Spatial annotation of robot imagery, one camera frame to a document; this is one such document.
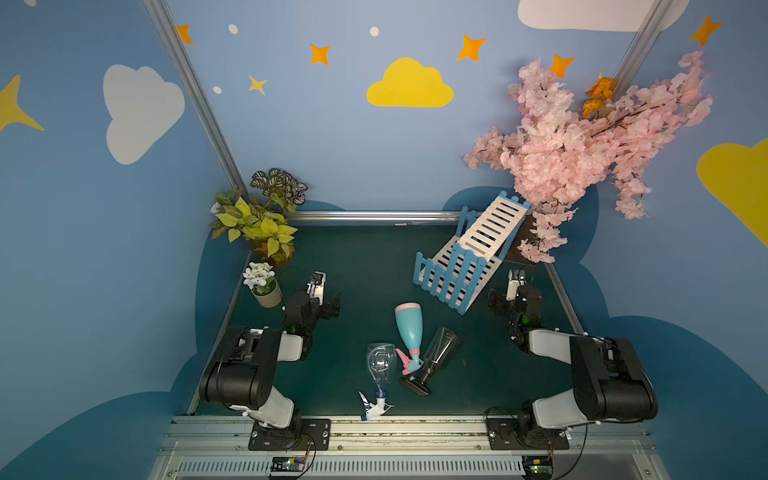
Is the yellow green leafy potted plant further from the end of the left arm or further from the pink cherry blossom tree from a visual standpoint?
the pink cherry blossom tree

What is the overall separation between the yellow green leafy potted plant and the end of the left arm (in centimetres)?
22

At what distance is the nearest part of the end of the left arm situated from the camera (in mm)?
787

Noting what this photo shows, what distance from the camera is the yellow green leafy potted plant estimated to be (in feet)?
2.96
